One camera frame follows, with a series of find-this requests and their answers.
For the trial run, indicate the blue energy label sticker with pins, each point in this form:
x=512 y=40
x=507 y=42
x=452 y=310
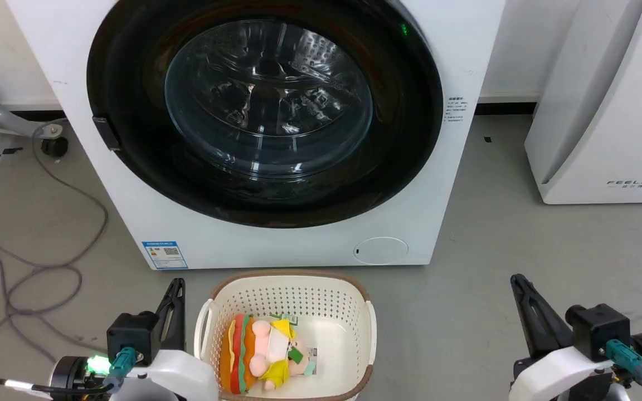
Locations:
x=165 y=254

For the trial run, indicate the white front-load washing machine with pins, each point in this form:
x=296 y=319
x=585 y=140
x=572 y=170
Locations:
x=276 y=245

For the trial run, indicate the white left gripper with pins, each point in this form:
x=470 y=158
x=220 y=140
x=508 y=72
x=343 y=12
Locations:
x=181 y=376

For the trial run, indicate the burger plush toy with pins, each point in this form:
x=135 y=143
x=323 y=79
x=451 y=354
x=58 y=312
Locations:
x=237 y=356

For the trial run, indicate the small text sticker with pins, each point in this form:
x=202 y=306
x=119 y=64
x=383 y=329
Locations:
x=456 y=111

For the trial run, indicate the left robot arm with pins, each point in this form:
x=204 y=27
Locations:
x=73 y=374

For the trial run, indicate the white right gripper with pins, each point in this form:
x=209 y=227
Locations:
x=555 y=376

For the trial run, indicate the pig doll in yellow clothes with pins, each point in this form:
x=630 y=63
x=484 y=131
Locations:
x=279 y=351

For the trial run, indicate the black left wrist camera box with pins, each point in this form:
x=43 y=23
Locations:
x=131 y=334

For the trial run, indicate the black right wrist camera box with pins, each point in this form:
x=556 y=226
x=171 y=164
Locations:
x=599 y=329

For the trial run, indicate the cream perforated laundry basket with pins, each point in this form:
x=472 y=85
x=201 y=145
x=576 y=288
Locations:
x=332 y=301

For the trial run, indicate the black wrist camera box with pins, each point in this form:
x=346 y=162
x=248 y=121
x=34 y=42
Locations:
x=131 y=334
x=599 y=329

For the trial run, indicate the white Feelbird appliance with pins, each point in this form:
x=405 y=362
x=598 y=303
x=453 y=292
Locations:
x=605 y=111

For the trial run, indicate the black round glass washer door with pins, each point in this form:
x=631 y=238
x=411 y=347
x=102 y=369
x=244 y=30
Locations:
x=265 y=111

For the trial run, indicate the round white filter cover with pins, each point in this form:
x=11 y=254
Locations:
x=380 y=250

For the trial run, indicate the black caster wheel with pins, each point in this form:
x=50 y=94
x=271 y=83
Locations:
x=54 y=146

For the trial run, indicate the white barcode label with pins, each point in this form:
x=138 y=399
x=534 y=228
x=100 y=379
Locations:
x=312 y=357

